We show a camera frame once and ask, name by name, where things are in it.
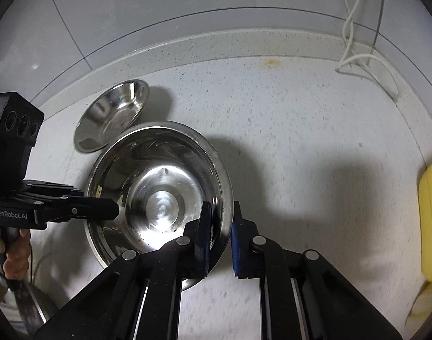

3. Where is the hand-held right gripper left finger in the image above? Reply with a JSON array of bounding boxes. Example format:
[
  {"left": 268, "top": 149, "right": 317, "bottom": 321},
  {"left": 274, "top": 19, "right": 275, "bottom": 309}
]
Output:
[{"left": 31, "top": 200, "right": 216, "bottom": 340}]

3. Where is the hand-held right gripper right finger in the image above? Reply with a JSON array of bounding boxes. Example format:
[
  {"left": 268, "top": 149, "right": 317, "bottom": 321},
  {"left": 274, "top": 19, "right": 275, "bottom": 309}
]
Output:
[{"left": 230, "top": 200, "right": 404, "bottom": 340}]

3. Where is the yellow detergent bottle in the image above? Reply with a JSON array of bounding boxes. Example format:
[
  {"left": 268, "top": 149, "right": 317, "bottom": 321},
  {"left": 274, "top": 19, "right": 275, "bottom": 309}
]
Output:
[{"left": 418, "top": 159, "right": 432, "bottom": 286}]

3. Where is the person's left hand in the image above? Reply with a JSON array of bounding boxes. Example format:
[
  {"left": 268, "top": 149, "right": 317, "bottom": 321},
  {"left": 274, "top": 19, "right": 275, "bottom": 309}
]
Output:
[{"left": 0, "top": 227, "right": 32, "bottom": 280}]

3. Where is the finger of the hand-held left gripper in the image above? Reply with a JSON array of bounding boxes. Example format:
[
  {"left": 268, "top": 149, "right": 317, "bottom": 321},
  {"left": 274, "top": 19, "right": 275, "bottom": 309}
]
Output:
[
  {"left": 22, "top": 180, "right": 86, "bottom": 199},
  {"left": 42, "top": 195, "right": 119, "bottom": 224}
]

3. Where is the white cable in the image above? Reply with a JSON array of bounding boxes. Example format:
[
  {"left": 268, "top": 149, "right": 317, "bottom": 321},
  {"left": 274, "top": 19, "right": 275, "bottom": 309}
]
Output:
[{"left": 336, "top": 0, "right": 401, "bottom": 101}]

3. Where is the small steel bowl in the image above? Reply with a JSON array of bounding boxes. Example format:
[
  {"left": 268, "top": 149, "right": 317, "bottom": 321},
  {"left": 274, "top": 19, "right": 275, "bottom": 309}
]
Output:
[{"left": 74, "top": 79, "right": 150, "bottom": 154}]

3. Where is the large steel bowl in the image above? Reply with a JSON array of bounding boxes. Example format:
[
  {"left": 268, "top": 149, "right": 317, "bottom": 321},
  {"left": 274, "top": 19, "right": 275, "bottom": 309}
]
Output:
[{"left": 83, "top": 121, "right": 235, "bottom": 291}]

